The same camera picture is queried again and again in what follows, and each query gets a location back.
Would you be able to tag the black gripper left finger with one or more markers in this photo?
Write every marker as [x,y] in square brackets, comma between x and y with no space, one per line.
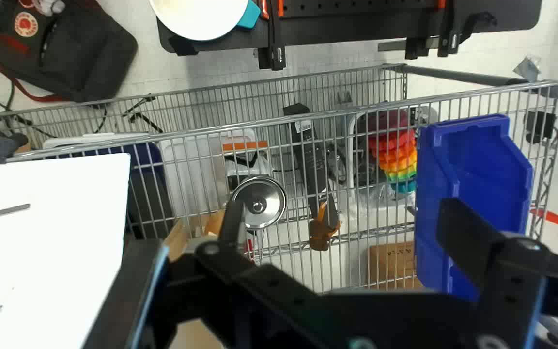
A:
[137,291]

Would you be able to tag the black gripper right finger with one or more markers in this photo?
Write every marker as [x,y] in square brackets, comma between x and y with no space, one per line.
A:
[498,272]

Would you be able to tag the small brown bear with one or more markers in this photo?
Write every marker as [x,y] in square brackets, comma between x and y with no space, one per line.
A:
[323,225]

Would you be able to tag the blue plastic storage bin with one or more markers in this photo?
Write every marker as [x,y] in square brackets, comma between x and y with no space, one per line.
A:
[469,186]

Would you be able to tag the white flat board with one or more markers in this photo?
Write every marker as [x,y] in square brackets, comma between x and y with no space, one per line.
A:
[46,252]

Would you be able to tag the small cardboard box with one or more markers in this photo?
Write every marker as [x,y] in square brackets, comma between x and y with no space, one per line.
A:
[391,264]

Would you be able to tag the small steel cup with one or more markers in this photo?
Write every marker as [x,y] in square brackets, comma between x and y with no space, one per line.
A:
[257,204]

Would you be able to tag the rainbow stacking toy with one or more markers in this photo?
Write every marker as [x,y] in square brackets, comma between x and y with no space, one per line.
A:
[395,157]

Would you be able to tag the orange white container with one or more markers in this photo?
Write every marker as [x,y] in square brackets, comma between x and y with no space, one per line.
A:
[244,147]

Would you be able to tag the black backpack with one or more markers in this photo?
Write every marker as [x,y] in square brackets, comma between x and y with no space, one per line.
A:
[66,49]

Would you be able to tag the white bowl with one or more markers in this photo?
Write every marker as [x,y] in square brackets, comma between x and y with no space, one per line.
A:
[197,16]

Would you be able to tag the black orange bar clamp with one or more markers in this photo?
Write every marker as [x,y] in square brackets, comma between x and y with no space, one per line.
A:
[271,39]

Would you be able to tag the black pegboard table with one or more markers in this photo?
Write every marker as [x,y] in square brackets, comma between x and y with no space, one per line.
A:
[356,19]

